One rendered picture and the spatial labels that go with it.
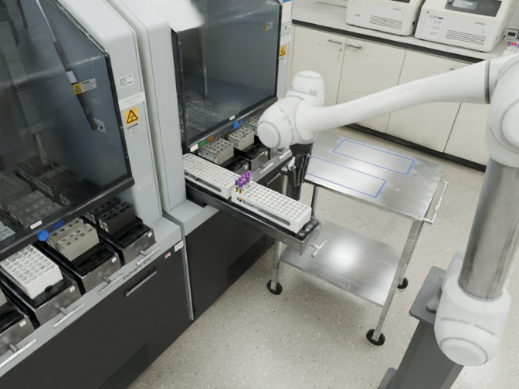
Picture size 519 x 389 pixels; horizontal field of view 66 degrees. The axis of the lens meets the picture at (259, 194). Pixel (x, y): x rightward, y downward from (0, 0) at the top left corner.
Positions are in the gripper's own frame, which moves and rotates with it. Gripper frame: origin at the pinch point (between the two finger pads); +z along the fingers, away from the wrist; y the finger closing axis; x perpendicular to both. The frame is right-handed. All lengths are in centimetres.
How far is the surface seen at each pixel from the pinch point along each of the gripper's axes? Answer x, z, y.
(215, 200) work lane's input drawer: -31.1, 15.1, 6.9
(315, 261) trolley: -4, 67, -36
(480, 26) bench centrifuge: 5, -12, -230
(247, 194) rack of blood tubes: -18.3, 8.5, 3.4
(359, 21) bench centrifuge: -84, 0, -229
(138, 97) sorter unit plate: -46, -29, 25
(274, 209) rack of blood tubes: -5.6, 8.5, 4.1
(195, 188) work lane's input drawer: -42.1, 14.6, 7.0
